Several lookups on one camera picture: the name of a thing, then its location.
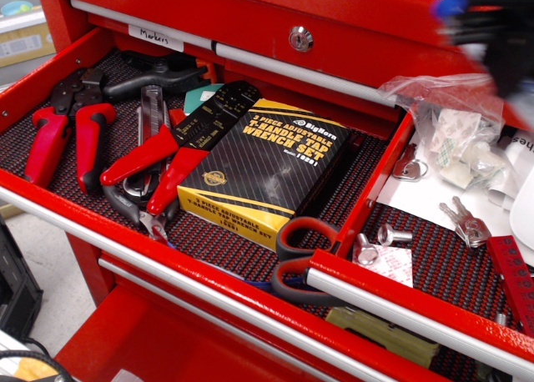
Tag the red black crimping pliers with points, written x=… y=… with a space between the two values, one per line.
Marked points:
x=76 y=107

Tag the blue whiteboard marker pen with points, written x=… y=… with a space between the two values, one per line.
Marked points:
x=448 y=8

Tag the large open red drawer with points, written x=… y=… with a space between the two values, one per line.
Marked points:
x=231 y=224

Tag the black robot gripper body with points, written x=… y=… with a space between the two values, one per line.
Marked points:
x=505 y=28

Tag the clear plastic bag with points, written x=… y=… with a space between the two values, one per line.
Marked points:
x=458 y=119

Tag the black spring clamp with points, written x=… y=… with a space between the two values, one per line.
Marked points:
x=174 y=73

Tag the black box on floor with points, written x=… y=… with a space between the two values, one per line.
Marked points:
x=21 y=297

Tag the white desiccant packet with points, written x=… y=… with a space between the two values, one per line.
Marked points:
x=394 y=263

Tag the white paper sheet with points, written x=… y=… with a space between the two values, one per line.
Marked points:
x=504 y=203

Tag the green white card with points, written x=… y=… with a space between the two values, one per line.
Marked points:
x=194 y=98

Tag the silver key with ring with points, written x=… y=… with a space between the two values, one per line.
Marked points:
x=408 y=167

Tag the cardboard box on shelf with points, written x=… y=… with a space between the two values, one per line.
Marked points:
x=25 y=44

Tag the olive green tool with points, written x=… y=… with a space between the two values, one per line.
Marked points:
x=387 y=335

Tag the silver utility knife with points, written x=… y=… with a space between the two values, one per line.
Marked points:
x=152 y=113

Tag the silver thumb bolt upper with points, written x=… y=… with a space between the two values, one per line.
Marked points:
x=387 y=235

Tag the red handled wire stripper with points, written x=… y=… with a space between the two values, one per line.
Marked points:
x=188 y=143

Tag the black yellow wrench tap box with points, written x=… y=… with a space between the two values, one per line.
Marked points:
x=264 y=171

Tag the red tool chest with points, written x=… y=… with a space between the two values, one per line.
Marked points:
x=190 y=312

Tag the red grey scissors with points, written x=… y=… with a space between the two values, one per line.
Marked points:
x=295 y=260

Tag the white markers label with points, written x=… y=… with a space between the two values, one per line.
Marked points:
x=157 y=38

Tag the red drill bit holder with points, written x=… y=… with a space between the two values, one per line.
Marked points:
x=515 y=277

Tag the small open red drawer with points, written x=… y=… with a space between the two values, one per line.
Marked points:
x=453 y=294

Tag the grey handled small pliers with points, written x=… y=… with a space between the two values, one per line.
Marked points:
x=131 y=197

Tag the silver drawer lock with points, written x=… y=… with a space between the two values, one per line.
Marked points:
x=300 y=39

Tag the silver key bunch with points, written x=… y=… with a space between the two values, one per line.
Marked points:
x=472 y=230

